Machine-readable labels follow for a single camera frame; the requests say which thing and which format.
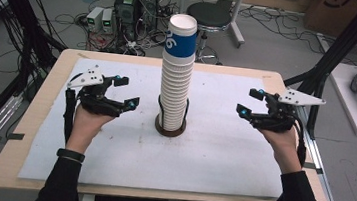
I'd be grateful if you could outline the white table mat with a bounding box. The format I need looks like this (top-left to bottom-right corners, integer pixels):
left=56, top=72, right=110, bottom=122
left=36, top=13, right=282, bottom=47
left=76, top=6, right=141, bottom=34
left=16, top=52, right=295, bottom=201

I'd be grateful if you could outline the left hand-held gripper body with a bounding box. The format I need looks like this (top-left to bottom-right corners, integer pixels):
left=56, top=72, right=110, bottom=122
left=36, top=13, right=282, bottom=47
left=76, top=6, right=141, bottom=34
left=64, top=62, right=131, bottom=119

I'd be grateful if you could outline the black computer tower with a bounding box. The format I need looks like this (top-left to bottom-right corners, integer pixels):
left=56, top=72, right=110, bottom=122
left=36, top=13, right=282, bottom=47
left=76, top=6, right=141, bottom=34
left=136, top=0, right=161, bottom=33
left=110, top=0, right=142, bottom=43

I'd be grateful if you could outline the black round stool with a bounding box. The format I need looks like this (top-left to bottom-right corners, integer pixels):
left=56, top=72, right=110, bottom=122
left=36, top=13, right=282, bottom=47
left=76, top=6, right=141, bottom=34
left=181, top=0, right=235, bottom=66

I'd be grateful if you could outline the white metal stand leg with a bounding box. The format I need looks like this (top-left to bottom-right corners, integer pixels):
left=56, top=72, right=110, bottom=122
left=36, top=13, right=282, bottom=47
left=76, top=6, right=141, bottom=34
left=226, top=0, right=250, bottom=50

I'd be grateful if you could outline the black tape strip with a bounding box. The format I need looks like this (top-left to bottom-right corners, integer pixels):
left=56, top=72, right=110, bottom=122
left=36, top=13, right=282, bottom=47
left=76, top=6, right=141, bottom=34
left=6, top=131, right=26, bottom=142
left=301, top=161, right=325, bottom=175

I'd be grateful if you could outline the black frame post with cables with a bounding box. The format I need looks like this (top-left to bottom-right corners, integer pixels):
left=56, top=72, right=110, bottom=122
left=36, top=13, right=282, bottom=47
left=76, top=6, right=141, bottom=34
left=0, top=0, right=72, bottom=166

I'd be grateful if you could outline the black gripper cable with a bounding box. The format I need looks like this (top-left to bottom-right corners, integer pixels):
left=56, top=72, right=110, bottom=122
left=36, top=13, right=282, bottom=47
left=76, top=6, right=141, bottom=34
left=245, top=111, right=311, bottom=201
left=59, top=72, right=85, bottom=145

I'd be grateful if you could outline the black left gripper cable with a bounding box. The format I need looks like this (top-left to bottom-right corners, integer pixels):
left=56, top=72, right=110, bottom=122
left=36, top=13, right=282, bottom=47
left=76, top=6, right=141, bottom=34
left=59, top=72, right=85, bottom=145

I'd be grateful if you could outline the brown cardboard box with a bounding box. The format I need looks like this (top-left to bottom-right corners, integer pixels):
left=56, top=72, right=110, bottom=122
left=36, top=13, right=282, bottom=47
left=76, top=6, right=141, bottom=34
left=301, top=0, right=357, bottom=41

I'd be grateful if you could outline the tangle of floor cables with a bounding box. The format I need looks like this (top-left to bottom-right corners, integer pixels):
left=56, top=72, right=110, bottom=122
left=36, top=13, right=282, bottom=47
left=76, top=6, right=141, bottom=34
left=235, top=2, right=332, bottom=54

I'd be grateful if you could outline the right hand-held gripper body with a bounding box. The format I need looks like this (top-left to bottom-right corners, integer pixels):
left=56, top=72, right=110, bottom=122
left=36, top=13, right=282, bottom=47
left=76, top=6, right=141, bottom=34
left=248, top=84, right=328, bottom=139

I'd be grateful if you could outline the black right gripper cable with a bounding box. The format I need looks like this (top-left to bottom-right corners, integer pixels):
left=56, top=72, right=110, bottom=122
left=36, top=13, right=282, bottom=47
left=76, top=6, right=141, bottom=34
left=245, top=111, right=311, bottom=201

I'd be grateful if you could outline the person's left hand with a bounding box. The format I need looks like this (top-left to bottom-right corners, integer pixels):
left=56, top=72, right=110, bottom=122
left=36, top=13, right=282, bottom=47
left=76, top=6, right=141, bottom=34
left=65, top=102, right=116, bottom=158

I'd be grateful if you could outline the black ring base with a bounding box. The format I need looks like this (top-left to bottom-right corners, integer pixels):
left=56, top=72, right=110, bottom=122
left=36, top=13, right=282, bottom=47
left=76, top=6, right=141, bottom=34
left=153, top=93, right=192, bottom=140

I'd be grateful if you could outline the stack of white paper cups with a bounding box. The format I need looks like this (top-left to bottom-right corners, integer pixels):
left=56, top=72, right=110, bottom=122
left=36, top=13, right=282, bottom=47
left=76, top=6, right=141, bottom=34
left=154, top=52, right=196, bottom=134

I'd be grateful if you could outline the grey bench power supply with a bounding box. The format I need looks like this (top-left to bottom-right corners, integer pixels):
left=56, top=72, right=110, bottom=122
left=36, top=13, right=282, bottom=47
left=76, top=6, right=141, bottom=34
left=100, top=7, right=117, bottom=34
left=84, top=4, right=106, bottom=34

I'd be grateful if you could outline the person's right hand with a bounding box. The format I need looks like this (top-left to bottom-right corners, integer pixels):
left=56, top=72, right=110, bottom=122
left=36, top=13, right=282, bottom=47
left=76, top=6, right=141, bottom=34
left=254, top=122, right=308, bottom=177

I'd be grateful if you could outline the black wristband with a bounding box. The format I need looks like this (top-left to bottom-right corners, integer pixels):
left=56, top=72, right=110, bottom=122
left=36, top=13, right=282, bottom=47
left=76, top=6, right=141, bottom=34
left=56, top=147, right=87, bottom=164

